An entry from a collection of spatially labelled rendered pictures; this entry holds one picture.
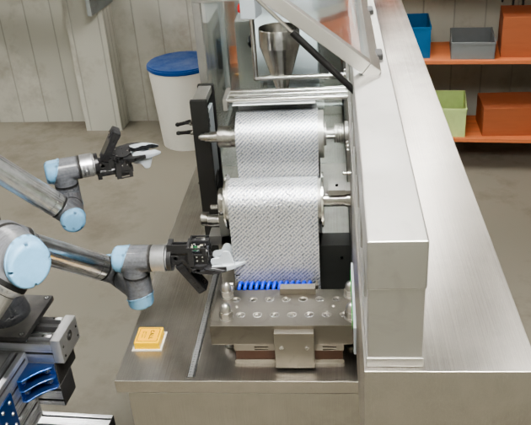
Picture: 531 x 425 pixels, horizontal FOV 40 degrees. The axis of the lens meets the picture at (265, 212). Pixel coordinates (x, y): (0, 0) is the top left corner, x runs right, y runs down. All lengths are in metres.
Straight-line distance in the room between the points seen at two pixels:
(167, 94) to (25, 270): 3.63
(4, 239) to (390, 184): 1.03
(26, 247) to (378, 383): 0.98
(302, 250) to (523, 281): 2.14
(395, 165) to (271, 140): 0.93
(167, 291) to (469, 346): 1.29
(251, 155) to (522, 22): 2.93
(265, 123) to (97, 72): 3.92
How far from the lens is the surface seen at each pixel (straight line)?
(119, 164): 2.37
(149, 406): 2.01
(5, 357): 2.46
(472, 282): 1.29
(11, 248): 1.80
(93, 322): 3.77
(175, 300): 2.22
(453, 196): 1.56
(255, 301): 1.95
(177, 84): 5.26
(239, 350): 1.93
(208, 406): 1.98
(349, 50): 1.59
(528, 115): 4.96
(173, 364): 1.99
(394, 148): 1.25
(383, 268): 1.00
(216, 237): 2.05
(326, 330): 1.86
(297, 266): 1.99
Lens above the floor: 2.16
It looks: 29 degrees down
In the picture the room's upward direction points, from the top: 4 degrees counter-clockwise
